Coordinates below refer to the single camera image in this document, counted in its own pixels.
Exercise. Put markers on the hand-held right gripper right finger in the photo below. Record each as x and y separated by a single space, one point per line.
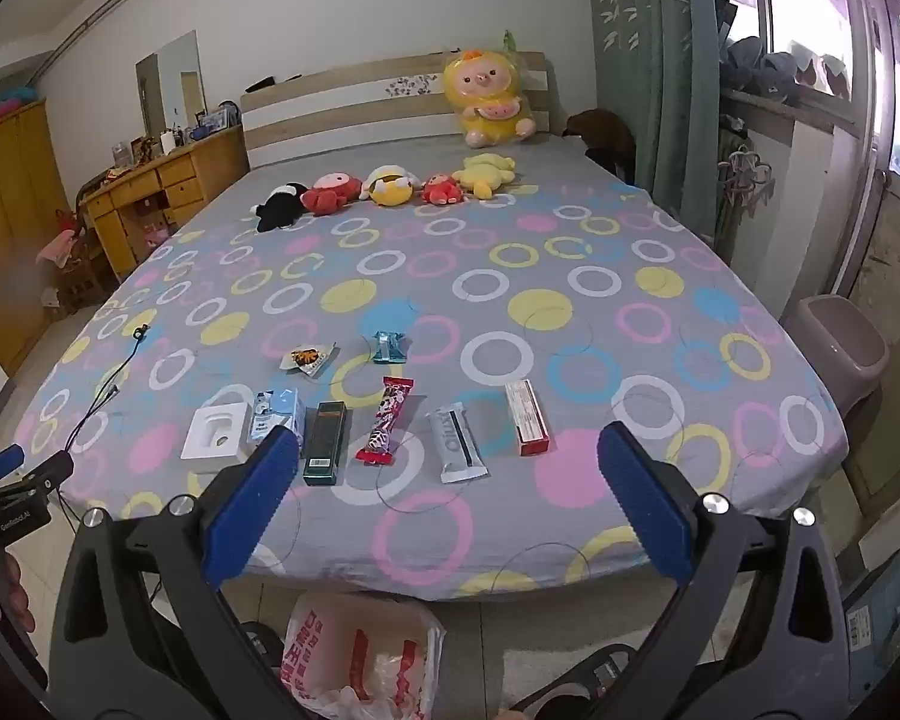
645 502

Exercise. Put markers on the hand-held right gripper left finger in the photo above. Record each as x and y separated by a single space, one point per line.
259 491

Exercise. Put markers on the dark green box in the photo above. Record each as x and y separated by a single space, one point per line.
324 442

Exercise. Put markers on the red candy wrapper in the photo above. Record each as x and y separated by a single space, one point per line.
384 424

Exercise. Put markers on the person's left hand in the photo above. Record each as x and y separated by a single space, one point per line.
7 600

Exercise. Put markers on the white tray box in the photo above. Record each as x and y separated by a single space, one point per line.
202 439

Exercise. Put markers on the light blue box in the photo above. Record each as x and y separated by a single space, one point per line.
266 412

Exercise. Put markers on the white and orange snack packet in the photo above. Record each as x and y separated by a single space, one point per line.
307 358

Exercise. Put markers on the red and white box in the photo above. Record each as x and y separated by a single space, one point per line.
529 420

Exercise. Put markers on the black slipper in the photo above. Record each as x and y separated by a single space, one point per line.
262 641
585 679

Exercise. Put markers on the white red-print plastic bag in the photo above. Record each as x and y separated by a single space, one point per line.
360 652

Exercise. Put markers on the teal foil wrapper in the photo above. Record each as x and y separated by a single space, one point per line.
388 346

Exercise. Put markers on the silver white wrapper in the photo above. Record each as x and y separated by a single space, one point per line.
457 442

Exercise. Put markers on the wooden chair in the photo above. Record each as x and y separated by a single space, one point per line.
82 277

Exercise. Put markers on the mauve plastic bin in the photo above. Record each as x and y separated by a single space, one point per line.
832 360

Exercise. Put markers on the yellow wooden wardrobe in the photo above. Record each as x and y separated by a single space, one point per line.
11 225

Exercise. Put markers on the blue cardboard box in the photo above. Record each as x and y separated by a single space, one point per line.
885 615

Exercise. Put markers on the black and white plush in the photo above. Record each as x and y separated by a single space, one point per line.
281 208

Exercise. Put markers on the bed with circle-print sheet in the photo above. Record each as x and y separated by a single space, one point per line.
495 255

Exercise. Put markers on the red round plush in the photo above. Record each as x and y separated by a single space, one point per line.
330 193

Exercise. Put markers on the wooden desk with drawers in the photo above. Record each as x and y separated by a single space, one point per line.
180 180

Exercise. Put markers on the yellow round plush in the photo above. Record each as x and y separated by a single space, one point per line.
391 187

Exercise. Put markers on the bundle of metal hangers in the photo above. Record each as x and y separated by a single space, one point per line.
744 174

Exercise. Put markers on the small red plush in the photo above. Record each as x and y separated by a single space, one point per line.
441 191

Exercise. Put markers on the clutter of small desk items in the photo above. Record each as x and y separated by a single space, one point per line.
169 141

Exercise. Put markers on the pink and blue bedding bundle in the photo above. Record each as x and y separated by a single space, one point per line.
4 103

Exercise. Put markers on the pale yellow duck plush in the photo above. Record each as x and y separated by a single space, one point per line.
484 176

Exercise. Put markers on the striped wooden headboard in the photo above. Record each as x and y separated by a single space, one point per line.
330 101

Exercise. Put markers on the large yellow pig plush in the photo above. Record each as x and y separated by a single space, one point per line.
487 97

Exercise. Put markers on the grey-blue slipper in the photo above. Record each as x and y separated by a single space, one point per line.
742 64
781 79

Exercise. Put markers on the green leaf-print curtain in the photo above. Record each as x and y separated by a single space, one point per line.
645 52

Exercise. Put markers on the window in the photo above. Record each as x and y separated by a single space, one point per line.
810 15

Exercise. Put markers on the wall mirror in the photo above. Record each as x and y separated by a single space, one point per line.
171 82

